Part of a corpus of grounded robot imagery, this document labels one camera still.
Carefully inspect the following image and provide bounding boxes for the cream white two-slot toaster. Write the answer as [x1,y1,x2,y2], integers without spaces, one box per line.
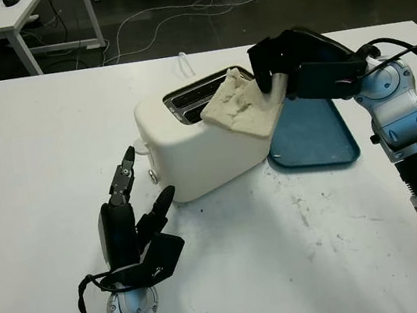
[128,60,292,209]

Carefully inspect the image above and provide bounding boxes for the white toaster power cord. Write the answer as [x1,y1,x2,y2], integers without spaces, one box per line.
[177,49,196,78]

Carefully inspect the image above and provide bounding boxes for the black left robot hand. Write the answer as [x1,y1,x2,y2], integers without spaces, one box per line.
[86,140,188,271]

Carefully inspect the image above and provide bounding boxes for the slice of white bread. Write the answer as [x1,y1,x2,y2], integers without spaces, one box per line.
[194,59,298,150]

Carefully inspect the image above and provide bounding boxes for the white toaster lever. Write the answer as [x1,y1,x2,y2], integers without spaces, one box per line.
[131,136,153,157]

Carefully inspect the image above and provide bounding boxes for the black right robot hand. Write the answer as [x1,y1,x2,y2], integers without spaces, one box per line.
[244,16,371,96]

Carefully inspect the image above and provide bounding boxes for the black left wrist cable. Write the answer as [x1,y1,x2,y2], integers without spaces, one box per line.
[72,273,114,313]

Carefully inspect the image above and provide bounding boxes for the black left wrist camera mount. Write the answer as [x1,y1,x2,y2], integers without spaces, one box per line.
[89,230,191,297]

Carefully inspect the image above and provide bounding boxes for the blue plastic tray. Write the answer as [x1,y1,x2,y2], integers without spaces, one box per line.
[258,86,363,177]

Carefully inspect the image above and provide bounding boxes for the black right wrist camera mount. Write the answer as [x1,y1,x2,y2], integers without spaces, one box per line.
[281,52,372,109]

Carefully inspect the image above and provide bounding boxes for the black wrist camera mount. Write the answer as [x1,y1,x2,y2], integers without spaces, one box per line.
[281,52,372,109]
[89,230,191,297]

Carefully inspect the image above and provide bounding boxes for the white cable on floor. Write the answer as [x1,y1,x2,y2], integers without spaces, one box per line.
[93,0,278,67]

